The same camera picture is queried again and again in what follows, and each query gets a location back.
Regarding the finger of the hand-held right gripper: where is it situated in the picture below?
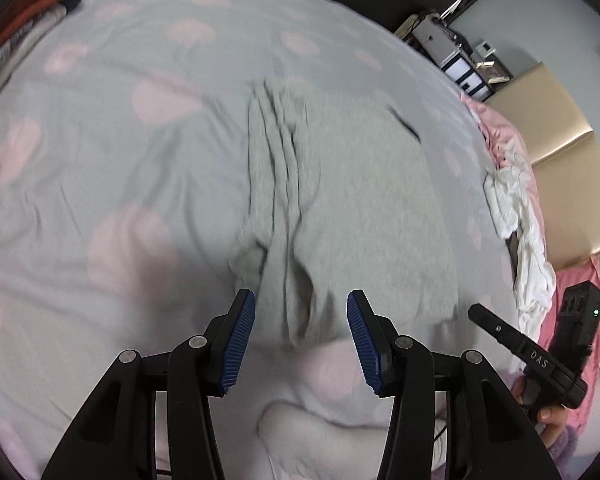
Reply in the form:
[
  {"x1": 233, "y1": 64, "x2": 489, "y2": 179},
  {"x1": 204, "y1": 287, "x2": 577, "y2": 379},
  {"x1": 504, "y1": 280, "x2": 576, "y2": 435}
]
[{"x1": 467, "y1": 302, "x2": 524, "y2": 357}]

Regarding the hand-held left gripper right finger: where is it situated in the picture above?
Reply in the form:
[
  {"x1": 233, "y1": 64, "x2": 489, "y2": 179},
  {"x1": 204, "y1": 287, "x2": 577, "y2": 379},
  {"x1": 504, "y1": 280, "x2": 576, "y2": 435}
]
[{"x1": 347, "y1": 289, "x2": 562, "y2": 480}]

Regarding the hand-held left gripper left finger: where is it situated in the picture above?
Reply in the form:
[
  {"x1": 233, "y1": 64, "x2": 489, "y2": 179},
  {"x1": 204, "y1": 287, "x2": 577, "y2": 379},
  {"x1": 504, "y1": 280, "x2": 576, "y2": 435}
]
[{"x1": 40, "y1": 288, "x2": 256, "y2": 480}]

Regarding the grey shirt with black neckline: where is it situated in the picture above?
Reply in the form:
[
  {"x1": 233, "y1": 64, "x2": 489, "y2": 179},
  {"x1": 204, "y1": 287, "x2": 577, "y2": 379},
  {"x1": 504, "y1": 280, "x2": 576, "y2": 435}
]
[{"x1": 230, "y1": 80, "x2": 458, "y2": 346}]

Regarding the person's right forearm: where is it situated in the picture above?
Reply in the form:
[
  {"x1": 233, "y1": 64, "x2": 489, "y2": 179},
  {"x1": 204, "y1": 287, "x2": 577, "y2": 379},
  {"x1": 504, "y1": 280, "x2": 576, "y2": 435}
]
[{"x1": 542, "y1": 425, "x2": 581, "y2": 480}]

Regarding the person's right hand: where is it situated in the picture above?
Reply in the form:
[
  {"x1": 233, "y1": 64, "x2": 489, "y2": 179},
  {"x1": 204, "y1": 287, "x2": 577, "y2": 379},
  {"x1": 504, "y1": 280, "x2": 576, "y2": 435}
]
[{"x1": 512, "y1": 379, "x2": 567, "y2": 436}]

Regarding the plain pink pillow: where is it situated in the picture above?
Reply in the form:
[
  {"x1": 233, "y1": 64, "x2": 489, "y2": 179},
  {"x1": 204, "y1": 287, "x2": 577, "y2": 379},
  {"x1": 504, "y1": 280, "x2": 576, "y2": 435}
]
[{"x1": 530, "y1": 255, "x2": 600, "y2": 441}]

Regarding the cream ribbed knit garment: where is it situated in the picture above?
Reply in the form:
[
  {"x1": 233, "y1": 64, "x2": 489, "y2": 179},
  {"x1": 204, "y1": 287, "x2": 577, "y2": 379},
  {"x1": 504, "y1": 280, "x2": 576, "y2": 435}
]
[{"x1": 510, "y1": 210, "x2": 557, "y2": 322}]

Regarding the white crinkled buttoned shirt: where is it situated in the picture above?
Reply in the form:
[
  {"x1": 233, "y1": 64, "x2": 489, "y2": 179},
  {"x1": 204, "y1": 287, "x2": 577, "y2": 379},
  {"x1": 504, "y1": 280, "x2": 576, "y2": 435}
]
[{"x1": 482, "y1": 165, "x2": 531, "y2": 240}]

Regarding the beige padded headboard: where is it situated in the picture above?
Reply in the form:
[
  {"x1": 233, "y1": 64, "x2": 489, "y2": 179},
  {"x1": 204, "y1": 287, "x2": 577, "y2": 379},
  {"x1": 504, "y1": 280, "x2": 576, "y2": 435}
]
[{"x1": 482, "y1": 60, "x2": 600, "y2": 271}]

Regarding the bed with pink-dotted grey sheet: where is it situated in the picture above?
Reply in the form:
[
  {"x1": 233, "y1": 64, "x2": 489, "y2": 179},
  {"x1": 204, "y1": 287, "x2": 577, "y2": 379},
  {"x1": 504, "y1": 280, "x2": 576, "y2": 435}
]
[{"x1": 0, "y1": 0, "x2": 551, "y2": 480}]

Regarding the white and black nightstand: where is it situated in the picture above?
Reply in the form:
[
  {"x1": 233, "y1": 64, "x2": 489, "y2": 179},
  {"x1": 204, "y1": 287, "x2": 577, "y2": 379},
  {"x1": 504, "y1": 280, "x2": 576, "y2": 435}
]
[{"x1": 410, "y1": 10, "x2": 496, "y2": 101}]

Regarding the striped cloth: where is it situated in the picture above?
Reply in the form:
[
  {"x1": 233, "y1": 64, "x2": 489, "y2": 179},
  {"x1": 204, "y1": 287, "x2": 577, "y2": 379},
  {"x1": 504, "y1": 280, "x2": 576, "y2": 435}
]
[{"x1": 0, "y1": 5, "x2": 72, "y2": 106}]

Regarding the red cloth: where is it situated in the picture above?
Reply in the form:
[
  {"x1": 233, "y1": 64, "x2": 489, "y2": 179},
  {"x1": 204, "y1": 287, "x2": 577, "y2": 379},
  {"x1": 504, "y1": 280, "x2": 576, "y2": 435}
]
[{"x1": 0, "y1": 0, "x2": 83, "y2": 68}]

